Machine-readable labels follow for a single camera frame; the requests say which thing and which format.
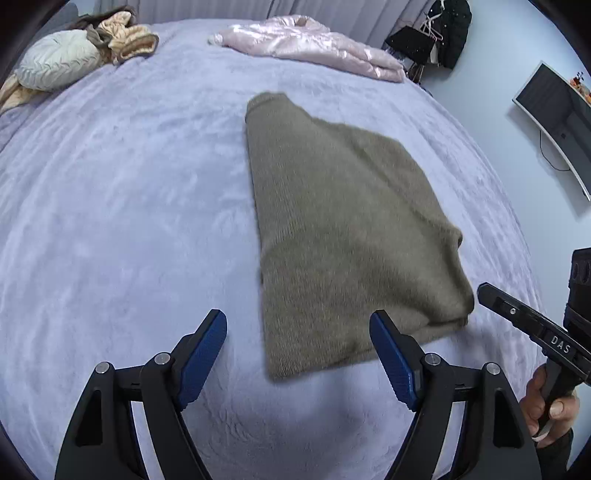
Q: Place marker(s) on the pink satin puffer jacket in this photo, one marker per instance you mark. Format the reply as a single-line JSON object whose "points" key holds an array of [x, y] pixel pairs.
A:
{"points": [[302, 38]]}

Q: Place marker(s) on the lavender plush bed blanket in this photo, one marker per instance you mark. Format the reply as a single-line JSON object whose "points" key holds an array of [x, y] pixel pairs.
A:
{"points": [[127, 214]]}

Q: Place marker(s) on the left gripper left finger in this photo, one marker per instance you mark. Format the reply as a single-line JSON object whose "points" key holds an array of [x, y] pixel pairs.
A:
{"points": [[101, 440]]}

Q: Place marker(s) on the brown knit sweater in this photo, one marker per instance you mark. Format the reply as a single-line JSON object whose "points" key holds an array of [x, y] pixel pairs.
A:
{"points": [[348, 224]]}

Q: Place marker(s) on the person right hand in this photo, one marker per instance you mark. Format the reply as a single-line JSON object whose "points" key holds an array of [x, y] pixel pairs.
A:
{"points": [[548, 423]]}

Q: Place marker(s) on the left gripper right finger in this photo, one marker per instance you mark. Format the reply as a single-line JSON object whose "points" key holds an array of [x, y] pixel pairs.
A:
{"points": [[494, 441]]}

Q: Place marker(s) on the wall mounted television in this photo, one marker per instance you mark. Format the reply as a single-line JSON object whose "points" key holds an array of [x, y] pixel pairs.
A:
{"points": [[562, 115]]}

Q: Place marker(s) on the white round pleated cushion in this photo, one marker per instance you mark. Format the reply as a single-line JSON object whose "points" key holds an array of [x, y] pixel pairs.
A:
{"points": [[58, 60]]}

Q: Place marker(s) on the grey pleated curtains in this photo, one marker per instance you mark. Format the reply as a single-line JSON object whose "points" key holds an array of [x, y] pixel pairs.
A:
{"points": [[366, 21]]}

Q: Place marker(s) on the beige and brown clothes pile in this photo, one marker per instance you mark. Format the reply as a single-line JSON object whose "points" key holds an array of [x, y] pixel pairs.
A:
{"points": [[115, 33]]}

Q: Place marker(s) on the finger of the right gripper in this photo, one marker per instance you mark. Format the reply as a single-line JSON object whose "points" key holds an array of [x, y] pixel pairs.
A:
{"points": [[520, 315]]}

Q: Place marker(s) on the black coat on rack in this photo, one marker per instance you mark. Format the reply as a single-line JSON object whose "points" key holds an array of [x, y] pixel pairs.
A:
{"points": [[452, 20]]}

